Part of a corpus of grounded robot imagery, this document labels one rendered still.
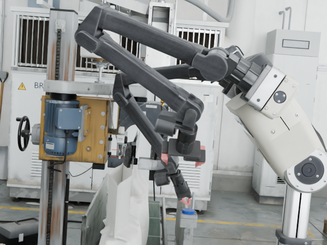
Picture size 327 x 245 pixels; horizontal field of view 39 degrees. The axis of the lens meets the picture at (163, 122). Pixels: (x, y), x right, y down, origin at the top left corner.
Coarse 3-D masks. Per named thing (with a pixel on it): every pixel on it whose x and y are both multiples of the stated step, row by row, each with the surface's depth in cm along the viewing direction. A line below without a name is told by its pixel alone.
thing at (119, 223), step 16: (112, 176) 206; (128, 176) 208; (112, 192) 185; (128, 192) 193; (112, 208) 184; (128, 208) 196; (112, 224) 183; (128, 224) 196; (112, 240) 183; (128, 240) 184
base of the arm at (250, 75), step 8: (240, 64) 128; (248, 64) 129; (256, 64) 129; (264, 64) 132; (232, 72) 129; (240, 72) 128; (248, 72) 127; (256, 72) 128; (264, 72) 127; (232, 80) 131; (240, 80) 129; (248, 80) 128; (256, 80) 127; (240, 88) 130; (248, 88) 129; (256, 88) 127; (240, 96) 135; (248, 96) 128
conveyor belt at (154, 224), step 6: (150, 204) 400; (156, 204) 401; (150, 210) 381; (156, 210) 382; (150, 216) 365; (156, 216) 366; (150, 222) 350; (156, 222) 351; (150, 228) 335; (156, 228) 336; (150, 234) 323; (156, 234) 324; (150, 240) 311; (156, 240) 312
